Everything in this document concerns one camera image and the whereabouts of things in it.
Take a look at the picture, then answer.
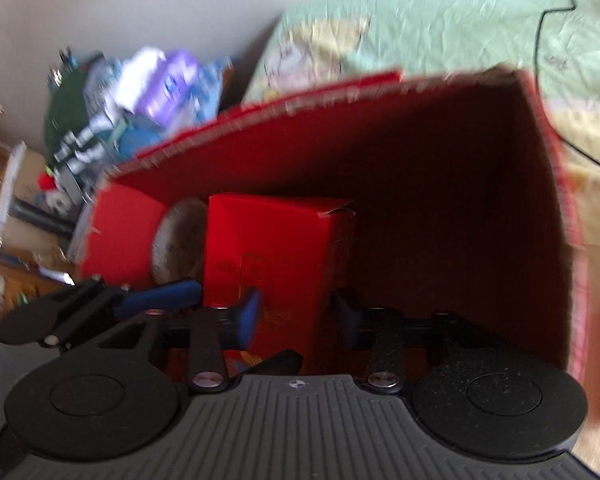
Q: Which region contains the clear packing tape roll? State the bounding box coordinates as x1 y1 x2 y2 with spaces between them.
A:
151 198 207 284

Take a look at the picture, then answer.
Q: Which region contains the small red gift box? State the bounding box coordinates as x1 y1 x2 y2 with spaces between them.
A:
202 193 355 375

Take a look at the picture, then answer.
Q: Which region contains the large red cardboard box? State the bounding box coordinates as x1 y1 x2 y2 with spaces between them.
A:
79 66 588 379

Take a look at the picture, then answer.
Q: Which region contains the blue glasses case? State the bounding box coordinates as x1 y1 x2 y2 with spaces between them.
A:
117 122 162 160

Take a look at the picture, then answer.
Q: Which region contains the green striped clothing pile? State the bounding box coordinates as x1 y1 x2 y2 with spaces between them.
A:
44 52 125 190

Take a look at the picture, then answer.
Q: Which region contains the purple tissue pack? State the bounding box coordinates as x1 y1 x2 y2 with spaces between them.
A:
114 47 200 127

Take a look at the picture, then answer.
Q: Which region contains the blue checkered cloth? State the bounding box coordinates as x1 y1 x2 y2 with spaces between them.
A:
181 56 234 126

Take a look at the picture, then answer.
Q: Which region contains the black charging cable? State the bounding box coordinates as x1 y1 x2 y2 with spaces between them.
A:
532 0 600 177

